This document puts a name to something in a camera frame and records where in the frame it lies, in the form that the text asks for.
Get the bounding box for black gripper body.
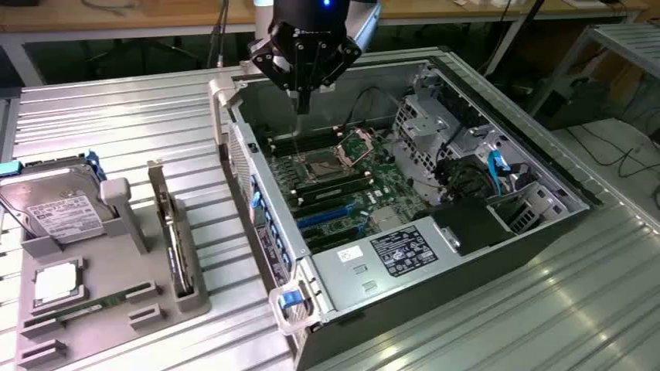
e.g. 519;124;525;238
271;0;354;87

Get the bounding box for black Nvidia graphics card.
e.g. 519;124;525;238
147;158;198;301

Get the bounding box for black RAM slot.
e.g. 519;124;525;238
271;137;341;154
273;141;343;158
267;128;337;145
270;133;339;149

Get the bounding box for thin metal locking lever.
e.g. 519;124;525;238
291;114;303;160

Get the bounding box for metal socket cover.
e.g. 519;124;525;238
335;129;377;167

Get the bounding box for perforated metal drive cage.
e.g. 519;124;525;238
391;92;497;182

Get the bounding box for CPU socket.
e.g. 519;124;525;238
303;154;345;182

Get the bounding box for green motherboard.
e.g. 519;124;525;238
266;123;439;252

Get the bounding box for dark installed RAM stick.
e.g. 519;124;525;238
297;180;374;205

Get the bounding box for blue expansion slot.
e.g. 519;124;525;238
298;208;354;230

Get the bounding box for silver chipset heat sink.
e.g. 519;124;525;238
371;208;409;230

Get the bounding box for long black expansion slot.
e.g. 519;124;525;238
307;233;369;251
303;226;363;243

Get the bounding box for black box device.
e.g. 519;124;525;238
535;75;613;131

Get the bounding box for black fan shroud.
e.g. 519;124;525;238
427;196;517;256

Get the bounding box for metal disk bay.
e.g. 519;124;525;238
487;181;590;237

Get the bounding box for metal slat side table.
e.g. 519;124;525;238
529;22;660;117

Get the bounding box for hard disk with blue carrier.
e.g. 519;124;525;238
0;150;123;244

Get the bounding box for grey power supply unit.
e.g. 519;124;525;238
313;216;461;314

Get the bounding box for grey parts rack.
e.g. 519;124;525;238
15;177;213;371

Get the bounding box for open grey PC case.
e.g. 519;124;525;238
209;46;605;371

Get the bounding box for silver CPU chip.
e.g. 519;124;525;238
34;264;85;305

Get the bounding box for green RAM stick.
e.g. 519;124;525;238
23;291;157;325

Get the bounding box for black curved wire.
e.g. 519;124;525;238
349;87;407;131

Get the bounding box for black wire bundle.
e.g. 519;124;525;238
435;154;491;204

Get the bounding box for blue flat wire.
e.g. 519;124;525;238
487;150;511;199

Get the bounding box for black floor wire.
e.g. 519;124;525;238
567;123;660;179

